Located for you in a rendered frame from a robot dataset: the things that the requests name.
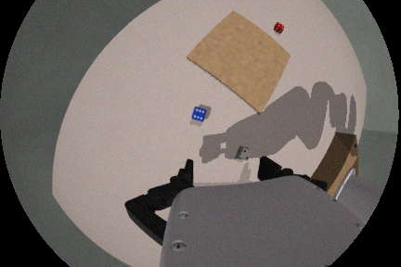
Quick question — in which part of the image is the red die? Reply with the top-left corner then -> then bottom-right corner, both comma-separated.
274,22 -> 284,33

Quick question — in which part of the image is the blue die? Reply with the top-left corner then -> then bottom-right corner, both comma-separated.
191,107 -> 207,121

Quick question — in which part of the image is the white die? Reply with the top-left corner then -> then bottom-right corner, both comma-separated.
236,146 -> 252,160

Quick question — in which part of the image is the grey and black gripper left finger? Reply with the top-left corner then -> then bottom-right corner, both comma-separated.
124,159 -> 194,246

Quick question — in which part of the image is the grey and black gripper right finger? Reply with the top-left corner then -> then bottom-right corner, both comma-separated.
257,157 -> 327,191

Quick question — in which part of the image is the tan square mat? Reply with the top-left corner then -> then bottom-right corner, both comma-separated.
187,10 -> 291,114

